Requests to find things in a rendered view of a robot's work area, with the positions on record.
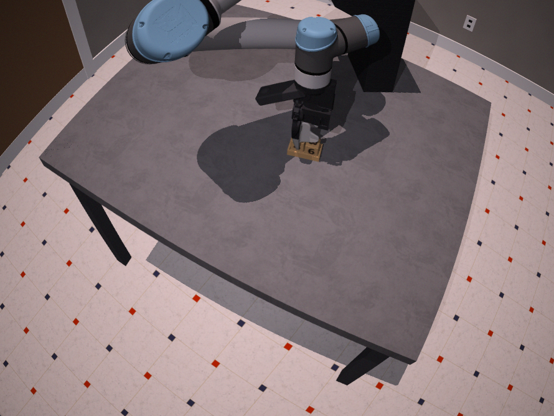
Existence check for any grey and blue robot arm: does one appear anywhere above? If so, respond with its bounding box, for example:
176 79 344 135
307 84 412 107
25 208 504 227
125 0 380 106

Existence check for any brown rectangular tray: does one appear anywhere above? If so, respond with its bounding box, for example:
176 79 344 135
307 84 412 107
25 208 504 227
287 141 322 162

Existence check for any wooden calendar cube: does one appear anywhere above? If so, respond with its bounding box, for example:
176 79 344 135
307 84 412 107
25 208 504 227
290 139 306 151
304 139 321 156

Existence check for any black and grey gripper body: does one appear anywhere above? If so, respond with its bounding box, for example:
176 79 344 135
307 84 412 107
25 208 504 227
292 79 337 131

